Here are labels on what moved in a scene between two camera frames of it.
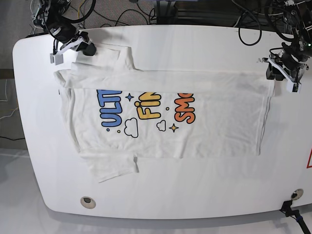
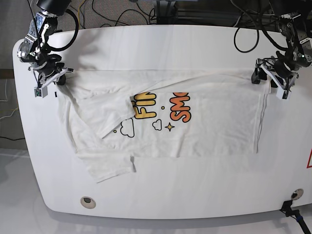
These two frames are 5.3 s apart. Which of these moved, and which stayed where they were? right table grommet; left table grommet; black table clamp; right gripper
Moved: right gripper
Stayed: black table clamp; right table grommet; left table grommet
